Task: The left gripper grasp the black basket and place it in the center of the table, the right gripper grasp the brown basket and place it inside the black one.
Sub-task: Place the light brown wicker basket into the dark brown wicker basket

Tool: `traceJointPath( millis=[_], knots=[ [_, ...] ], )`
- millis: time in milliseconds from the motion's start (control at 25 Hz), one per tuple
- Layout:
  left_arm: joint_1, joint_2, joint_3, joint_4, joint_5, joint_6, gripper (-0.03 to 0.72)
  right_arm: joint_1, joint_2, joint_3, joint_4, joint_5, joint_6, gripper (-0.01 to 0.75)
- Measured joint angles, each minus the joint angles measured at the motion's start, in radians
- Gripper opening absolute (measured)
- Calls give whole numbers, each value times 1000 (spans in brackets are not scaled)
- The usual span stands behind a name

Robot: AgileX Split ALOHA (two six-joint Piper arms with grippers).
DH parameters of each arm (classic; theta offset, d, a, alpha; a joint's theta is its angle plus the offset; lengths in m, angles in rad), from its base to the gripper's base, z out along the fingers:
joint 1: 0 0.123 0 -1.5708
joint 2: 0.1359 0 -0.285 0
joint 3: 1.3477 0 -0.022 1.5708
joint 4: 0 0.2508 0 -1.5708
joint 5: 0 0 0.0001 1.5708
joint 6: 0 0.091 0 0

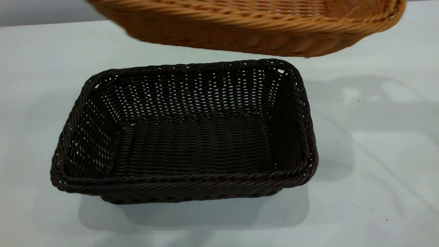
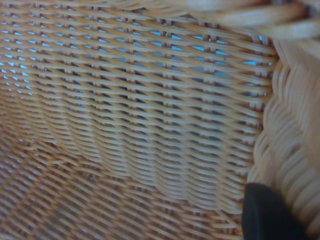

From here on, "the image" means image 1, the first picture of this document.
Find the black wicker basket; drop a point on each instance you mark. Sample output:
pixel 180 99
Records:
pixel 192 147

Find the orange wicker basket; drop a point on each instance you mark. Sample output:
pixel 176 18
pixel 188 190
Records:
pixel 240 31

